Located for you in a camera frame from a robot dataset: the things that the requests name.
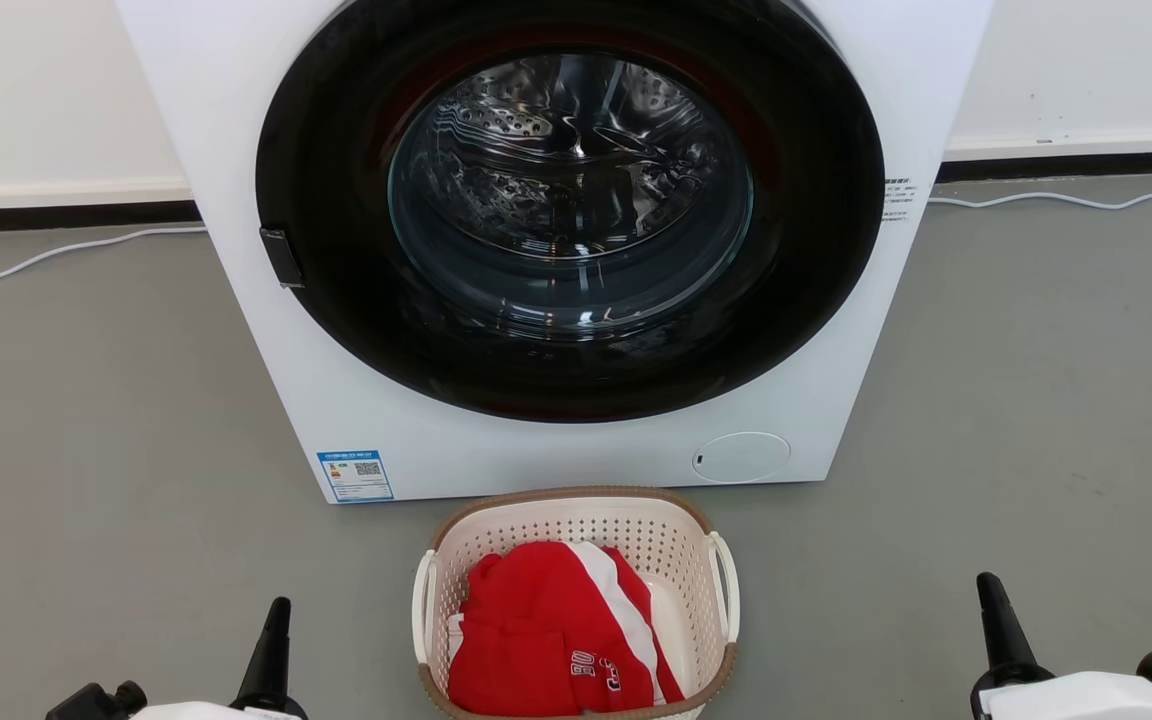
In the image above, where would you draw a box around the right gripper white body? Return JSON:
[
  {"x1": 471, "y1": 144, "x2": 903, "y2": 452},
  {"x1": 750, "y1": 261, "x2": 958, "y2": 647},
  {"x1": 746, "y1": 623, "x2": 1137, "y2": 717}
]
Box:
[{"x1": 970, "y1": 665, "x2": 1152, "y2": 720}]

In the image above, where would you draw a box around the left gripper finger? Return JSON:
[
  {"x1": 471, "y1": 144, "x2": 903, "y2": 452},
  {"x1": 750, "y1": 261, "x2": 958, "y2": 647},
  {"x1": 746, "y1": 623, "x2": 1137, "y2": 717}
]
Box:
[
  {"x1": 230, "y1": 597, "x2": 309, "y2": 717},
  {"x1": 44, "y1": 680, "x2": 149, "y2": 720}
]

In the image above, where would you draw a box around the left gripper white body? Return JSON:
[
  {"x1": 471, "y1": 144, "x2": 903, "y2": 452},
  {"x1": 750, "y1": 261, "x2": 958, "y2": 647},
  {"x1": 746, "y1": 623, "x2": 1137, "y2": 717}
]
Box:
[{"x1": 131, "y1": 702, "x2": 302, "y2": 720}]

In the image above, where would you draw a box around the white plastic laundry basket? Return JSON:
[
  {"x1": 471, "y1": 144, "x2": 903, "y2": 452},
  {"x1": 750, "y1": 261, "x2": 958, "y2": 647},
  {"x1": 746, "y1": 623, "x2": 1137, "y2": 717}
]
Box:
[{"x1": 411, "y1": 486, "x2": 741, "y2": 720}]

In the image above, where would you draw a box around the blue energy label sticker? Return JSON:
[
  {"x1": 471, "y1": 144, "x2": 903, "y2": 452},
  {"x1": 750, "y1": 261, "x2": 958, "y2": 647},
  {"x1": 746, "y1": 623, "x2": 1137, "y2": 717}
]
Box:
[{"x1": 316, "y1": 450, "x2": 395, "y2": 503}]

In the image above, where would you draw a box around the red white-striped garment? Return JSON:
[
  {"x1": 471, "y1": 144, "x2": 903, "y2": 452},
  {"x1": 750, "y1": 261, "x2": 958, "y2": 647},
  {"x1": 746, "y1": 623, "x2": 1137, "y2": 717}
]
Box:
[{"x1": 446, "y1": 541, "x2": 685, "y2": 717}]

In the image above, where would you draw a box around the round white filter cover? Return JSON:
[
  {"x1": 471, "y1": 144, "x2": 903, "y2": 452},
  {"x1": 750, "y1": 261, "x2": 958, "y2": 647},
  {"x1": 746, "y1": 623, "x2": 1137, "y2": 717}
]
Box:
[{"x1": 691, "y1": 432, "x2": 792, "y2": 485}]

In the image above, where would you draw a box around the white front-load washing machine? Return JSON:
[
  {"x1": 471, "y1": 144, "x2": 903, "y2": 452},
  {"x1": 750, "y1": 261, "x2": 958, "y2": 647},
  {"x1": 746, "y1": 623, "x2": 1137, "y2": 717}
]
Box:
[{"x1": 116, "y1": 0, "x2": 994, "y2": 505}]

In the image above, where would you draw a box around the black round washer door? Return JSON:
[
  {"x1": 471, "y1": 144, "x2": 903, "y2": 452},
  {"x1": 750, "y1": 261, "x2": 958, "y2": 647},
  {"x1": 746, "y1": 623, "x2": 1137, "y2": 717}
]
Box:
[{"x1": 255, "y1": 0, "x2": 886, "y2": 424}]

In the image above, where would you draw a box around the steel washer drum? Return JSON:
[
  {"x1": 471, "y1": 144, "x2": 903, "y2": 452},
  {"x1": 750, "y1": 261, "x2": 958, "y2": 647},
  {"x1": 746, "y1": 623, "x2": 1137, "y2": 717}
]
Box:
[{"x1": 388, "y1": 53, "x2": 755, "y2": 336}]

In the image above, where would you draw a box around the black door handle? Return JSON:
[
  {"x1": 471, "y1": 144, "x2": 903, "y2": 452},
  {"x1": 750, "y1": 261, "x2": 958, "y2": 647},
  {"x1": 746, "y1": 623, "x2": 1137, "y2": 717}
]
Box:
[{"x1": 259, "y1": 227, "x2": 305, "y2": 290}]

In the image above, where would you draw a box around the white floor cable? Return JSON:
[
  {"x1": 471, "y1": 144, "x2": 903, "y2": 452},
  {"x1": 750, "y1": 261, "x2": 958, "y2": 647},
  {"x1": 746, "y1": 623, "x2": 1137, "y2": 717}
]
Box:
[
  {"x1": 929, "y1": 189, "x2": 1152, "y2": 211},
  {"x1": 0, "y1": 226, "x2": 209, "y2": 281}
]

